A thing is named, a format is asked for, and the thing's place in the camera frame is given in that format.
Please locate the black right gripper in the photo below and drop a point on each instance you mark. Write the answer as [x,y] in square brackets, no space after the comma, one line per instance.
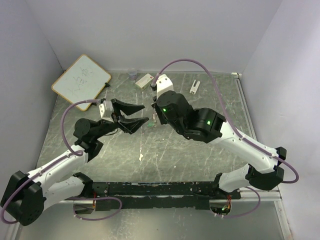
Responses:
[154,105]

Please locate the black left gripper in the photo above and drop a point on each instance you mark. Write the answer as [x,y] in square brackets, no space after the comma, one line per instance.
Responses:
[131,125]

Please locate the silver key bunch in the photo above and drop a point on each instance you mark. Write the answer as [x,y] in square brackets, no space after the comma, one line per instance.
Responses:
[154,117]

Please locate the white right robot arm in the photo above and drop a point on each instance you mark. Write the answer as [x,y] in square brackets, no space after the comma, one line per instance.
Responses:
[205,125]

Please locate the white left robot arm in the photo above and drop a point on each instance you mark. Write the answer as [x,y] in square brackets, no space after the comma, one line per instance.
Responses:
[27,195]

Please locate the white cardboard box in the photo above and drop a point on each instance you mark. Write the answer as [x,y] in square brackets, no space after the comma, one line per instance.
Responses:
[144,82]

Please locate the clear plastic cup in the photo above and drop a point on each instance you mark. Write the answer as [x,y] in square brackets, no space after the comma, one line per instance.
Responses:
[132,73]

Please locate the white plastic clip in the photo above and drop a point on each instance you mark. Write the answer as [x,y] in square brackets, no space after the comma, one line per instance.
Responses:
[194,88]

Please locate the small framed whiteboard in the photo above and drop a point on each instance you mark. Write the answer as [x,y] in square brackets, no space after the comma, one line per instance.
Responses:
[83,80]

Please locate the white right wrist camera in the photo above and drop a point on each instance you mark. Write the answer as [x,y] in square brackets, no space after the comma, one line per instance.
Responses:
[161,84]

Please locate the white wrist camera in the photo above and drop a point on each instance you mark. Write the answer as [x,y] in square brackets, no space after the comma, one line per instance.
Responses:
[161,84]
[106,110]

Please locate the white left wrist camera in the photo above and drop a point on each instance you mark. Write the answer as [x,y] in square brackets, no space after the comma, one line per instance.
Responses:
[106,110]

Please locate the white corner bracket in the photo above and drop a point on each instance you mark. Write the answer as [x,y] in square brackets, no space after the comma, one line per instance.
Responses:
[236,74]

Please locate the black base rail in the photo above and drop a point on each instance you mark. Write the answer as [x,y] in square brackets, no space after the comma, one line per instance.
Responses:
[162,195]

